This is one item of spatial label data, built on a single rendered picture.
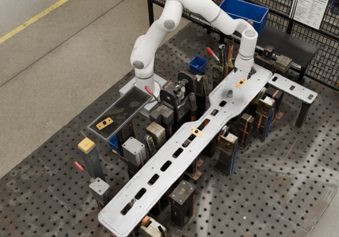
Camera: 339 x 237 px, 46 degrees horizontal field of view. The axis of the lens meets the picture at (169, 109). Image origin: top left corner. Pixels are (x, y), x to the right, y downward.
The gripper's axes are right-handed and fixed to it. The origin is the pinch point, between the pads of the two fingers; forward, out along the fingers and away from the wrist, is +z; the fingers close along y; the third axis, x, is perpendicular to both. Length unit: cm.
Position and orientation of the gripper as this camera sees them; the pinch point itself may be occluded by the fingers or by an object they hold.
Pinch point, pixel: (242, 73)
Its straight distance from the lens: 245.8
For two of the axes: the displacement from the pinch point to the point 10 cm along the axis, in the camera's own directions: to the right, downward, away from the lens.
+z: 0.1, 6.2, 7.8
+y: 7.8, 4.8, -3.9
